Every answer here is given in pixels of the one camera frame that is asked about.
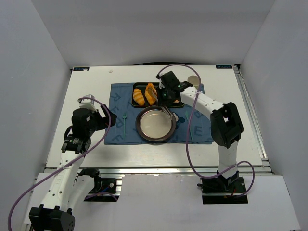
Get orange striped croissant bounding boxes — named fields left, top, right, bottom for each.
left=144, top=83, right=158, bottom=105

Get metal tongs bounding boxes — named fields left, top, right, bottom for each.
left=147, top=87, right=173, bottom=120

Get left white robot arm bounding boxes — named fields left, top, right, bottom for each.
left=29, top=102, right=117, bottom=231

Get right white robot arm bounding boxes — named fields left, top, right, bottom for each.
left=156, top=71, right=244, bottom=183

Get teal plastic fork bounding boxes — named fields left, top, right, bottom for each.
left=122, top=112, right=127, bottom=140

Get blue letter-print placemat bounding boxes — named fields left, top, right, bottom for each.
left=103, top=82, right=215, bottom=146

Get black rectangular tray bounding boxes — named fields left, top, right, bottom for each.
left=131, top=82, right=184, bottom=108

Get pale striped croissant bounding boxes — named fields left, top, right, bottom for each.
left=133, top=88, right=145, bottom=106

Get teal plastic knife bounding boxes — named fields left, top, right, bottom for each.
left=185, top=111, right=193, bottom=141

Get light green mug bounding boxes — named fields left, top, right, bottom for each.
left=187, top=75, right=200, bottom=89

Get dark rimmed white plate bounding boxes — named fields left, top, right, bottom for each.
left=135, top=106, right=176, bottom=142

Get right blue table label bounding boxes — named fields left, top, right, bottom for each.
left=215, top=65, right=233, bottom=69

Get blue table label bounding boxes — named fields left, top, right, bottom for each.
left=73, top=67, right=90, bottom=71
left=215, top=65, right=233, bottom=69

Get left blue table label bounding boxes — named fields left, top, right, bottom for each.
left=73, top=67, right=90, bottom=71

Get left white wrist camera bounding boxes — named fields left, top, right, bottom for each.
left=77, top=94, right=97, bottom=113

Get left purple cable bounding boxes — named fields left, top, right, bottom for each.
left=7, top=96, right=112, bottom=231

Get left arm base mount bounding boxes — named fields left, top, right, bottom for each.
left=76, top=168, right=119, bottom=202

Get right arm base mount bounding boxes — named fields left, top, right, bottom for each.
left=197, top=177, right=248, bottom=205

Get aluminium table side rail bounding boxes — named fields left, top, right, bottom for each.
left=233, top=64, right=273, bottom=174

